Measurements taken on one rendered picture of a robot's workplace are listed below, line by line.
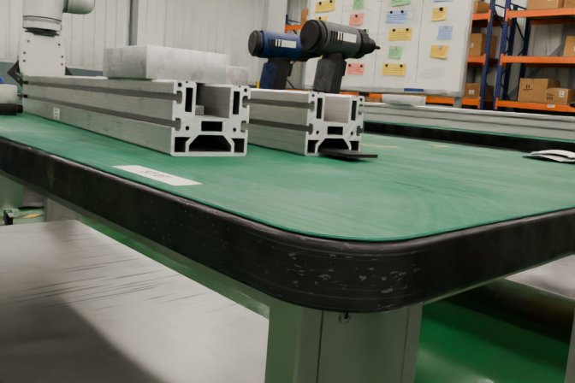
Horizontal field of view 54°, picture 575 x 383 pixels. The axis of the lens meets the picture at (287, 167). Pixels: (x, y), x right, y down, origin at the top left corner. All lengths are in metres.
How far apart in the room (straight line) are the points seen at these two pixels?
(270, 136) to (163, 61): 0.20
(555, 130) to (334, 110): 1.54
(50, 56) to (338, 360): 1.13
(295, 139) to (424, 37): 3.37
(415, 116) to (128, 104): 1.91
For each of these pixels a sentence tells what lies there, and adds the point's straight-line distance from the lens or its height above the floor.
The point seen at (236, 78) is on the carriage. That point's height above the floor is 0.88.
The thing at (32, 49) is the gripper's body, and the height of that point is 0.92.
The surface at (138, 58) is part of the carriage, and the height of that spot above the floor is 0.89.
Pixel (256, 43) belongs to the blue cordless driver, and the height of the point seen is 0.97.
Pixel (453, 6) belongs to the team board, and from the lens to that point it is 4.02.
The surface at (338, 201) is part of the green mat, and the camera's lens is 0.43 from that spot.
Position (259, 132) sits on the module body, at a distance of 0.83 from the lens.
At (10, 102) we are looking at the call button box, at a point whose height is 0.81.
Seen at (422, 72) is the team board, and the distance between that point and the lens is 4.07.
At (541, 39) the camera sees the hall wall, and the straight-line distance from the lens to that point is 12.14.
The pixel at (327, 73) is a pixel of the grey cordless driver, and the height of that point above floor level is 0.90.
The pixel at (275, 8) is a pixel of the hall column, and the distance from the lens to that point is 9.51.
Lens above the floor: 0.85
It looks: 7 degrees down
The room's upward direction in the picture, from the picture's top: 4 degrees clockwise
